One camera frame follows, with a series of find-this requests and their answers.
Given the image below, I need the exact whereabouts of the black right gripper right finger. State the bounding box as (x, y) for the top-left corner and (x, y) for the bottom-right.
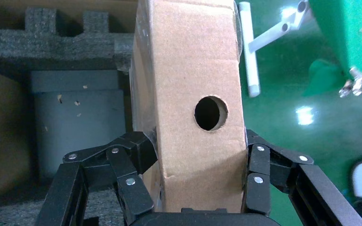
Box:
(242, 129), (362, 226)

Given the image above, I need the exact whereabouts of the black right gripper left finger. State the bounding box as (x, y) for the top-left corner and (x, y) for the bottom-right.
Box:
(35, 131), (158, 226)

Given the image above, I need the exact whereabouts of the small cardboard box with hole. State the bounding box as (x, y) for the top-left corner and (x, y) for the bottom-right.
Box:
(129, 0), (249, 213)

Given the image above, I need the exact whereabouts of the large open cardboard carton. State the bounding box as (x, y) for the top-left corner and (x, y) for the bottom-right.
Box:
(0, 0), (140, 207)

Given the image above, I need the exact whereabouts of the dark grey foam insert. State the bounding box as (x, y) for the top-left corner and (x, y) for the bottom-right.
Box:
(0, 184), (129, 226)
(0, 7), (135, 73)

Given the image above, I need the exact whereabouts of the silver binder clip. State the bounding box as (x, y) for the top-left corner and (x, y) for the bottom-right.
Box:
(338, 66), (362, 97)

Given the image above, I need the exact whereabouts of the narrow green tablecloth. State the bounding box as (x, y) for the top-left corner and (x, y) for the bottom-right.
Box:
(303, 0), (362, 97)

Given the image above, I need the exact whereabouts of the white metal table frame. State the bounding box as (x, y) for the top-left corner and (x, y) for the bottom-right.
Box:
(238, 0), (310, 98)

